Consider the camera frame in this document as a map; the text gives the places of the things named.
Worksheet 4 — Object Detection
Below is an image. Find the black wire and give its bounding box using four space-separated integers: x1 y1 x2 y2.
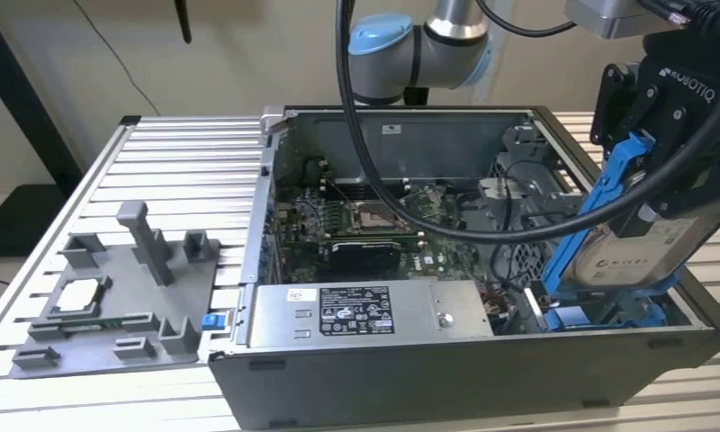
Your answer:
491 161 578 289

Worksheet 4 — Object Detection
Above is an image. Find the CPU socket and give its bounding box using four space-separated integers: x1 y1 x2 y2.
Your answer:
351 200 414 233

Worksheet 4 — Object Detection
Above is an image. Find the locking lever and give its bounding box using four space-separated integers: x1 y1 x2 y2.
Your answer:
329 179 357 203

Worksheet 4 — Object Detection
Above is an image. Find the black RAM slot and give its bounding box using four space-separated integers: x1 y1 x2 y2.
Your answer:
330 229 419 239
327 178 410 188

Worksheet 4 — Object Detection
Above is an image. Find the black open PC case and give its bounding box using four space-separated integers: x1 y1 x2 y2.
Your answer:
208 103 720 431

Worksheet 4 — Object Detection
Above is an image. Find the black stand with base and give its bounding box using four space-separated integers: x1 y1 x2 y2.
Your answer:
0 0 90 257

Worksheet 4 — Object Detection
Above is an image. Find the silver power supply unit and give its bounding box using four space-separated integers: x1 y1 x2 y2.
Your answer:
246 278 498 350

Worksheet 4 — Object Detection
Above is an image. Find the hard disk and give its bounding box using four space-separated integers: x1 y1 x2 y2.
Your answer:
539 128 720 302

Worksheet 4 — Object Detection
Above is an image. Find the grey disk bay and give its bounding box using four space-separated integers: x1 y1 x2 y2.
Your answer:
519 278 667 334

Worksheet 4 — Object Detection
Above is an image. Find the black camera cable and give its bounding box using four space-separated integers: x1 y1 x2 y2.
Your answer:
474 0 578 38

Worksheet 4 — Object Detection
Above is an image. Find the blue bay connector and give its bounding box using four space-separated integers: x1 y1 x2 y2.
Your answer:
543 308 590 332

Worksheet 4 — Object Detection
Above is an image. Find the black antenna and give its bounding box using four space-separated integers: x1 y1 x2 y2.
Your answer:
172 0 194 45

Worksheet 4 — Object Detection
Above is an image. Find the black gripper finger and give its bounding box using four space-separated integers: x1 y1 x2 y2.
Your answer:
611 152 720 239
589 62 642 146

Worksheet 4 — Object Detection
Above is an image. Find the black graphics card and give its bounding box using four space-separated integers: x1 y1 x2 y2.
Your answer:
327 240 403 278

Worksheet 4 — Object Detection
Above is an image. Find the green motherboard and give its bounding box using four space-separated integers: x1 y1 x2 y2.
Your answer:
273 179 482 284

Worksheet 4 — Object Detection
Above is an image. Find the blue bay clip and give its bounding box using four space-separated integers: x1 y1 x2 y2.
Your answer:
642 301 667 326

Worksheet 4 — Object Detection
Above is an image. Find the silver CPU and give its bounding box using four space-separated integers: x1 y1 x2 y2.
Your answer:
56 278 107 311

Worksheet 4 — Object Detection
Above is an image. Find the grey parts rack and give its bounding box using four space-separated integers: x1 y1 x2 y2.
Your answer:
8 201 227 382

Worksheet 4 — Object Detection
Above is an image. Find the grey metal drive cage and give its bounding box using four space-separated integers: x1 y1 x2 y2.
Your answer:
462 125 595 289

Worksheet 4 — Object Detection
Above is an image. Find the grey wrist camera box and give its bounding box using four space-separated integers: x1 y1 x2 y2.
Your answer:
563 0 691 41

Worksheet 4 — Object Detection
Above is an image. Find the green RAM stick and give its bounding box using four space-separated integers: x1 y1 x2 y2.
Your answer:
59 314 151 328

